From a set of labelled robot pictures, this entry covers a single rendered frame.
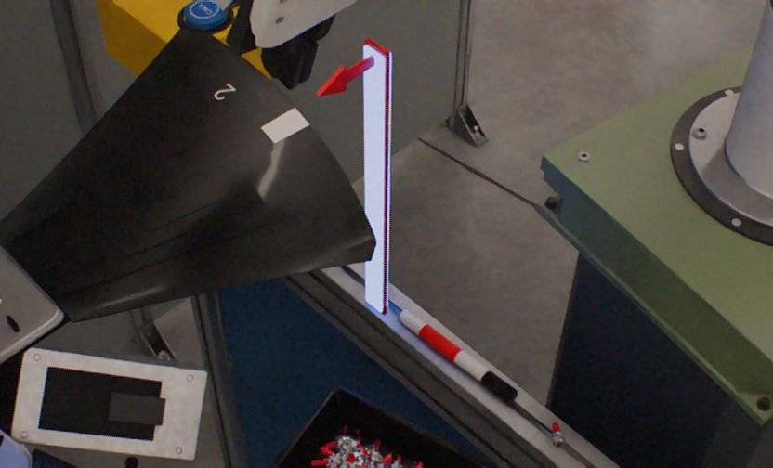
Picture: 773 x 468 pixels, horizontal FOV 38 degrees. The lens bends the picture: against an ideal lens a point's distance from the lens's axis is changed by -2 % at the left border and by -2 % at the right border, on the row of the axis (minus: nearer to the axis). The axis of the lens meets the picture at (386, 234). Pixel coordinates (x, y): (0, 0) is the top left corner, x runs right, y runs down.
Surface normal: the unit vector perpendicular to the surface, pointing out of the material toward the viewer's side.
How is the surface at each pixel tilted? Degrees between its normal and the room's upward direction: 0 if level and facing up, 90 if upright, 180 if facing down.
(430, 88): 90
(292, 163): 20
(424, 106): 90
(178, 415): 50
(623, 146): 1
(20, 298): 0
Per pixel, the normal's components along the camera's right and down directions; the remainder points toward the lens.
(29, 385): 0.54, 0.00
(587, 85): 0.01, -0.65
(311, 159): 0.30, -0.45
